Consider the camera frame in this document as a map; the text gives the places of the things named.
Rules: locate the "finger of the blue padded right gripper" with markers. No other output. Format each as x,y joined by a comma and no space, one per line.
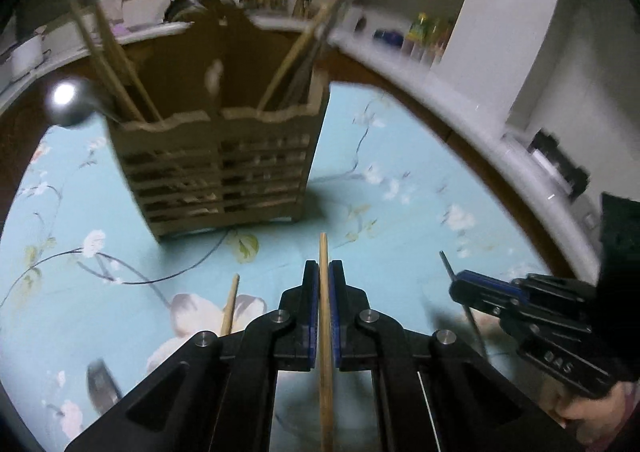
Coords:
474,290

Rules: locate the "dark blue small container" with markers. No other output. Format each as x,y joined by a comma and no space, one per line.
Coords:
389,37

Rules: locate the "wooden chopstick on table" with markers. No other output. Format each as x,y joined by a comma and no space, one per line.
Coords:
227,318

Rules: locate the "dark metal chopstick in holder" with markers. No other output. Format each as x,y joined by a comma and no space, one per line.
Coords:
298,81

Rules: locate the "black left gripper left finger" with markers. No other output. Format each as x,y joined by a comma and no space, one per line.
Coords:
216,393

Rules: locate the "black wok pan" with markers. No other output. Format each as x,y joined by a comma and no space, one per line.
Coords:
185,10

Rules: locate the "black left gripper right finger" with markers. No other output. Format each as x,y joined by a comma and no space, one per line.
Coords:
433,392

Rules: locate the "green yellow drink bottle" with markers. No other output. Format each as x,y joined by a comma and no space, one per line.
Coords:
417,32

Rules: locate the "stainless steel spoon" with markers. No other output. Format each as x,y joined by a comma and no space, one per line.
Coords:
74,100

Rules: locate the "white round pot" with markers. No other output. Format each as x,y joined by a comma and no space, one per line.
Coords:
26,57

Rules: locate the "wooden slatted utensil holder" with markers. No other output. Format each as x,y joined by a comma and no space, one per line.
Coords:
218,157

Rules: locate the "floral light blue tablecloth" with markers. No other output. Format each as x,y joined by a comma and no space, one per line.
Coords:
84,281

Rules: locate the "person's right hand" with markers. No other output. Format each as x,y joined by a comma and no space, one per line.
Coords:
596,422

